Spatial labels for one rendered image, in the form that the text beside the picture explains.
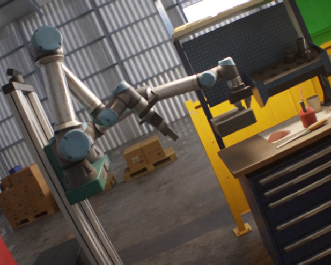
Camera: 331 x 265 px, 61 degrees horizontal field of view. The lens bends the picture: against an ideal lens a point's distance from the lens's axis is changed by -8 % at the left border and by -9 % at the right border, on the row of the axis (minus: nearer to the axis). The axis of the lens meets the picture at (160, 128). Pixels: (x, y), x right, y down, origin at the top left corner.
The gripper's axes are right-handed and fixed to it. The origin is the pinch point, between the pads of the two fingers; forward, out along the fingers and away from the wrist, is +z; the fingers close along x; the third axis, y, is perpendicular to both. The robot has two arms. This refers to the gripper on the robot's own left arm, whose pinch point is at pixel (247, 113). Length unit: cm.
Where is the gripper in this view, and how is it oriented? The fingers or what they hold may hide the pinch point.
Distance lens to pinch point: 167.5
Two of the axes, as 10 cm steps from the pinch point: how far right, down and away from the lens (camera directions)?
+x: -9.1, 4.1, 0.9
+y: 0.3, -1.4, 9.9
